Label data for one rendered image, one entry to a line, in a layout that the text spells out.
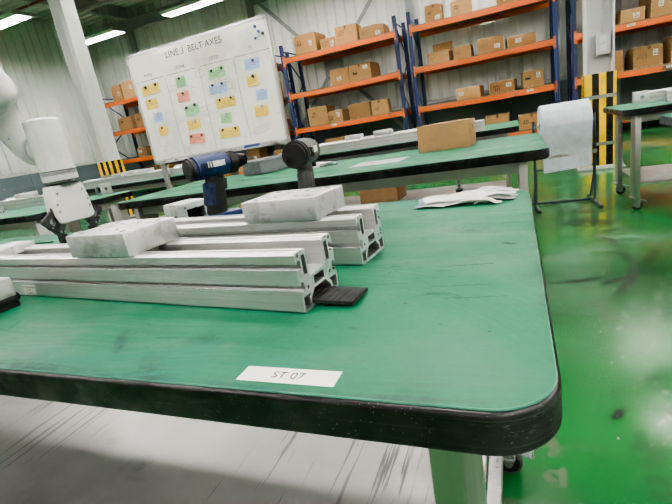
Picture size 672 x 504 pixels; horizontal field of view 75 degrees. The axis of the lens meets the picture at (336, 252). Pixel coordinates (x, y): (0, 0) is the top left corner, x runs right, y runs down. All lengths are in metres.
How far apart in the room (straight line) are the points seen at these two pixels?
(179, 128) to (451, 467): 4.20
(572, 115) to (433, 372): 3.85
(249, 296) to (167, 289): 0.17
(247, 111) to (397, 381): 3.73
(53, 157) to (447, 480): 1.14
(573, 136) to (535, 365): 3.83
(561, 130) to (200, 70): 3.10
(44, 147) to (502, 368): 1.17
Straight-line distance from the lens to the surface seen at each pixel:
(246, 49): 4.05
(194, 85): 4.35
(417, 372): 0.43
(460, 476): 0.52
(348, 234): 0.74
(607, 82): 6.23
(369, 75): 10.60
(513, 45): 10.18
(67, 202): 1.34
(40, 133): 1.33
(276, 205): 0.80
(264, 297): 0.63
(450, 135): 2.68
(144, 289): 0.80
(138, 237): 0.80
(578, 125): 4.21
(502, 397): 0.40
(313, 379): 0.45
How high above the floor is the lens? 1.01
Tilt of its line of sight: 16 degrees down
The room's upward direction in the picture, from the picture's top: 10 degrees counter-clockwise
